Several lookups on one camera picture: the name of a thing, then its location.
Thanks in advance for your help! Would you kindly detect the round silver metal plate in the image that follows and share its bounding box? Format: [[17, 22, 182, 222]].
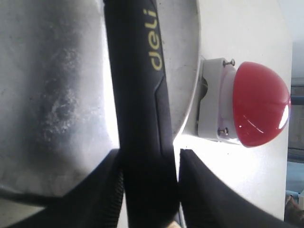
[[0, 0, 200, 198]]

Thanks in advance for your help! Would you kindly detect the red dome push button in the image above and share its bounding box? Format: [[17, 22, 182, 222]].
[[198, 58, 291, 147]]

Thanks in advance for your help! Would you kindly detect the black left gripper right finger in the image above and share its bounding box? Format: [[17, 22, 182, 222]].
[[179, 150, 304, 228]]

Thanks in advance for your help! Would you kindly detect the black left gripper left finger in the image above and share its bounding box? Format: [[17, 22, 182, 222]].
[[12, 150, 124, 228]]

